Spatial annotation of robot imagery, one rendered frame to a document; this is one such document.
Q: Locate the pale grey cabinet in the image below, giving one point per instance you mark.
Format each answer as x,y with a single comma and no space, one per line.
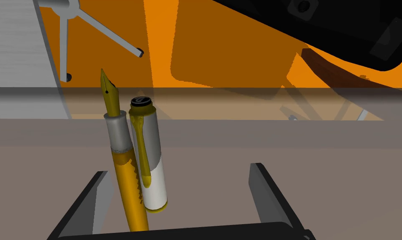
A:
14,43

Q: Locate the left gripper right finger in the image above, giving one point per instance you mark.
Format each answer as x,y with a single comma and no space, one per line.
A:
270,203

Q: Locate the grey brown desk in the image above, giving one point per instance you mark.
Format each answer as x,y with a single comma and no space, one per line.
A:
287,146

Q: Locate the white pen cap gold clip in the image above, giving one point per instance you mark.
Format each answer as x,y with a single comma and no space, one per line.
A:
154,186

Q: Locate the yellow fountain pen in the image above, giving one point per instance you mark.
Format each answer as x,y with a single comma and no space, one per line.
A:
129,186

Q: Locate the grey chair base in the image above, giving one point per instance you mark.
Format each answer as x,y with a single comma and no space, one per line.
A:
64,33

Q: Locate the black rounded block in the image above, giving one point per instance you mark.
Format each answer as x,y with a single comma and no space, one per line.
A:
337,26

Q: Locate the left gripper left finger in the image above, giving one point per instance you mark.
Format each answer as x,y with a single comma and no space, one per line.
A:
87,210

